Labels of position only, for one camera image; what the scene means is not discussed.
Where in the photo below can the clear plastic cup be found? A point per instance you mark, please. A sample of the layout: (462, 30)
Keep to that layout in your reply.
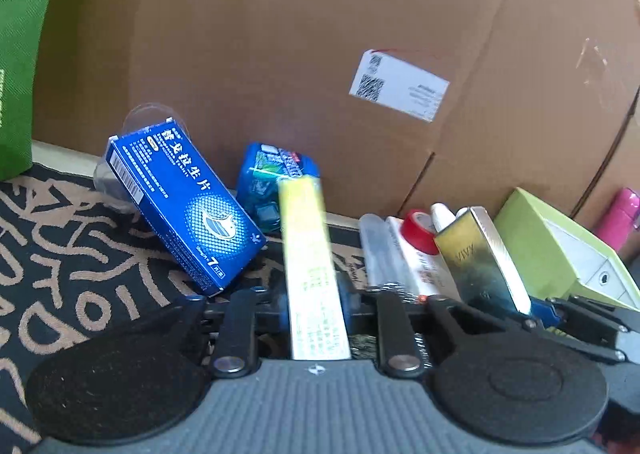
(142, 116)

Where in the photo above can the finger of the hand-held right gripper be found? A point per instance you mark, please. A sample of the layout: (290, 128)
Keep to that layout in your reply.
(542, 315)
(595, 315)

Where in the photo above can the large cardboard box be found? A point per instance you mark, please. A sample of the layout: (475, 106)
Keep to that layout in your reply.
(280, 34)

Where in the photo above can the blue gum container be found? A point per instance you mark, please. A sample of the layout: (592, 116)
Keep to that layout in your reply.
(260, 184)

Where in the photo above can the white shipping label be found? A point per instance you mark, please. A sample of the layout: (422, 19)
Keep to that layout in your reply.
(400, 84)

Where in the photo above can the blue medicine box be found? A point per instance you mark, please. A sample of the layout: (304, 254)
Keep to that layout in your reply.
(185, 204)

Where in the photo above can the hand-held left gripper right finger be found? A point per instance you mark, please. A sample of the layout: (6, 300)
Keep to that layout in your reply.
(400, 329)

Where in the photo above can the light green storage box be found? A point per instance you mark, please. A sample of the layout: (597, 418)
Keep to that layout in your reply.
(540, 244)

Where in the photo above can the white tube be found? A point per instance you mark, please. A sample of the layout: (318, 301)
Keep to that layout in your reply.
(442, 216)

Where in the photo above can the green fabric bag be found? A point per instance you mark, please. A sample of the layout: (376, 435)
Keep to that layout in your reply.
(25, 34)

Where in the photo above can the gold box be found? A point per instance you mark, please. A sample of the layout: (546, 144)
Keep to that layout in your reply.
(480, 264)

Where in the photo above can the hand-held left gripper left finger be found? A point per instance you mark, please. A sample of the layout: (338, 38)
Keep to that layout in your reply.
(239, 324)

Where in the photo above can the black tan patterned mat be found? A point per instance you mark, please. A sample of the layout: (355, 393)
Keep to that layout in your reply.
(75, 259)

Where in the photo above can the pink bottle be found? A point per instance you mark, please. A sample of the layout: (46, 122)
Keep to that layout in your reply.
(622, 219)

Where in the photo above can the long yellow white box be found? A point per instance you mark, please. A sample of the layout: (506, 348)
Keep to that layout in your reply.
(312, 259)

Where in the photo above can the red tape roll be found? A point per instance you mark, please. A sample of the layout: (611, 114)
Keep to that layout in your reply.
(417, 229)

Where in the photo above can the clear plastic toothpick packet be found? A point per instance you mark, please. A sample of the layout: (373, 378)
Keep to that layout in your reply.
(377, 254)

